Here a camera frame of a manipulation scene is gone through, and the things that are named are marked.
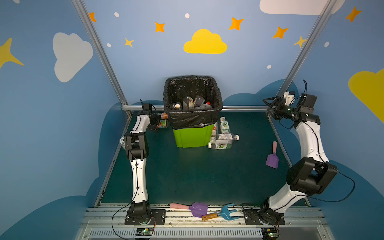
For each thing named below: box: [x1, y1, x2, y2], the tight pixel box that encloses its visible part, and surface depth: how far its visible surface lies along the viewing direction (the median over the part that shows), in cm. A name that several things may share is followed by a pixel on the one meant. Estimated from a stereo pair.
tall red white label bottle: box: [210, 124, 217, 144], surface depth 105 cm
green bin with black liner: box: [163, 75, 224, 148], surface depth 90 cm
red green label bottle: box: [157, 119, 167, 128], surface depth 110 cm
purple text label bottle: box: [215, 133, 240, 141], surface depth 106 cm
